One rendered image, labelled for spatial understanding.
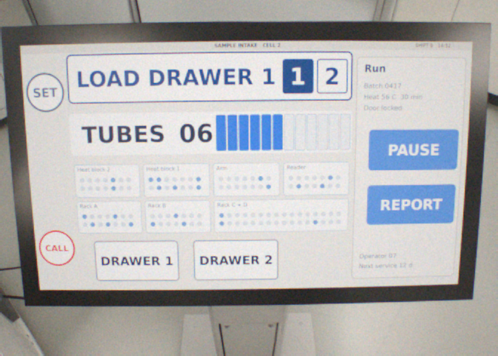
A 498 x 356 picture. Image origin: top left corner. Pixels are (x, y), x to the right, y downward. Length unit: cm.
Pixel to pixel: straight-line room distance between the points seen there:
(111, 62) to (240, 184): 19
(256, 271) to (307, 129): 17
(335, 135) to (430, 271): 19
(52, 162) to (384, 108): 36
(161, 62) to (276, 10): 83
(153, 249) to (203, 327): 102
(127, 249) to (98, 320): 114
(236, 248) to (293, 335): 102
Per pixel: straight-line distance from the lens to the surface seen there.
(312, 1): 115
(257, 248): 44
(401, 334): 157
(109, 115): 44
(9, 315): 142
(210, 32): 42
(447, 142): 47
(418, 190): 46
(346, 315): 154
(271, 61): 42
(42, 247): 49
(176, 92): 42
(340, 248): 45
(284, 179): 42
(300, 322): 146
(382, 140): 44
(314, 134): 42
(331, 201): 43
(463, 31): 48
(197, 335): 144
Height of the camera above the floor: 139
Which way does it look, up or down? 48 degrees down
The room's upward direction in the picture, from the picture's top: straight up
